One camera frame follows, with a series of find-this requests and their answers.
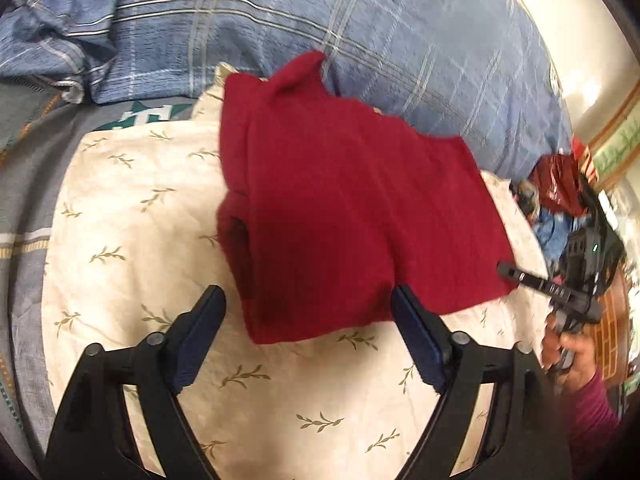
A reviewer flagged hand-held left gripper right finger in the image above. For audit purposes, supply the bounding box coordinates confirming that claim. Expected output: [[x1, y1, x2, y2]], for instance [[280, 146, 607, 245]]
[[390, 284, 573, 480]]

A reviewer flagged blue plaid quilt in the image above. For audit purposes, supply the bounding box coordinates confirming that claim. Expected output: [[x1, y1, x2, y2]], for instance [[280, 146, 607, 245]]
[[0, 0, 576, 181]]

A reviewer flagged person's right forearm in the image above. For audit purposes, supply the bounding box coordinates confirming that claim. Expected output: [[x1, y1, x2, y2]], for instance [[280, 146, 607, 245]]
[[560, 367, 622, 480]]

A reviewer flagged blue clothing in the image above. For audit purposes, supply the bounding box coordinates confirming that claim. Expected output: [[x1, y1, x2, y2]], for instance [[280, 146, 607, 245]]
[[531, 209, 572, 262]]

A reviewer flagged red plastic bag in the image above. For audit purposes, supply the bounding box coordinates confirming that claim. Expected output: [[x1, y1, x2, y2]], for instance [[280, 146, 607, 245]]
[[530, 152, 591, 218]]

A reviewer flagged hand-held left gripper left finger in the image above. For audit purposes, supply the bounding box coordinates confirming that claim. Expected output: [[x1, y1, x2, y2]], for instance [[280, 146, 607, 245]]
[[45, 284, 227, 480]]

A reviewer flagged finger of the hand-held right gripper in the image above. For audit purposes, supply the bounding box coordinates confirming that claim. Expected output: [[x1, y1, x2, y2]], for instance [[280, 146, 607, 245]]
[[497, 261, 556, 295]]

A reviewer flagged red sweater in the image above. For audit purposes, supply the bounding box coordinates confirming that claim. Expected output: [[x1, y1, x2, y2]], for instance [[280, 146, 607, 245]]
[[216, 51, 518, 345]]

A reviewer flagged brown wooden cabinet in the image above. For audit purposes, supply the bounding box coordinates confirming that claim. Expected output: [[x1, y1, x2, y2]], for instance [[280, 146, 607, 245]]
[[597, 260, 635, 386]]

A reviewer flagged person's right hand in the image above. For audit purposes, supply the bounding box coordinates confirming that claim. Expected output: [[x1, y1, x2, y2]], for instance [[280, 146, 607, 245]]
[[541, 310, 600, 388]]

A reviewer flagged white leaf-print cloth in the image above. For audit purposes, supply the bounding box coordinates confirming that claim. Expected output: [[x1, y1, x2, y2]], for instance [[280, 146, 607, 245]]
[[42, 62, 566, 480]]

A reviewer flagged green framed wall picture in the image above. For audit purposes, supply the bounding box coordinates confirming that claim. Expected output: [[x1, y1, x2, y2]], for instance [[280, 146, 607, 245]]
[[589, 105, 640, 192]]

